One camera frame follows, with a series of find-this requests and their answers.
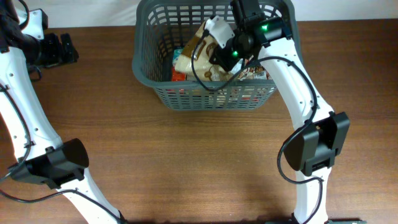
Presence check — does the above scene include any grey plastic shopping basket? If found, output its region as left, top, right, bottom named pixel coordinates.
left=131, top=0, right=304, bottom=112

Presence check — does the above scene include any beige mushroom snack bag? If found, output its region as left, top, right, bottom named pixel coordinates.
left=174, top=22, right=243, bottom=76

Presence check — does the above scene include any red brown pasta packet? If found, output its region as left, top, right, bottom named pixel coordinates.
left=166, top=67, right=259, bottom=103

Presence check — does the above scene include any multicolour tissue pack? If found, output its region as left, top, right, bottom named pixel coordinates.
left=172, top=47, right=183, bottom=67

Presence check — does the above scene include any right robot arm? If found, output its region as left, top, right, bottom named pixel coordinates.
left=205, top=1, right=349, bottom=223

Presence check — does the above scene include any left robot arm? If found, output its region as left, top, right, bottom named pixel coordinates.
left=1, top=1, right=125, bottom=223

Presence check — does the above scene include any beige rice bag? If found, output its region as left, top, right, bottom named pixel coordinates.
left=208, top=57, right=276, bottom=105

